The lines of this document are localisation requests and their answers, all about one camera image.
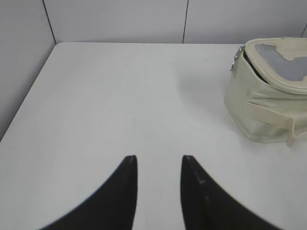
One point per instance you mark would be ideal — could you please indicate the silver metal zipper pull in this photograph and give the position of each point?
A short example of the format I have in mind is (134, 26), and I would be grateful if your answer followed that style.
(241, 48)

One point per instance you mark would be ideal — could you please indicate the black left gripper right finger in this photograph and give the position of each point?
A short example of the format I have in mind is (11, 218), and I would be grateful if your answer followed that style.
(207, 206)

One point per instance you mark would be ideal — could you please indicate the cream fabric zipper bag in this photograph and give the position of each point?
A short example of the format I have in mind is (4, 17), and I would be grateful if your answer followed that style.
(267, 92)

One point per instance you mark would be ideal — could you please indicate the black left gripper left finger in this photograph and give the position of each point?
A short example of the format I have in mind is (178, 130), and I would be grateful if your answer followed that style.
(111, 207)

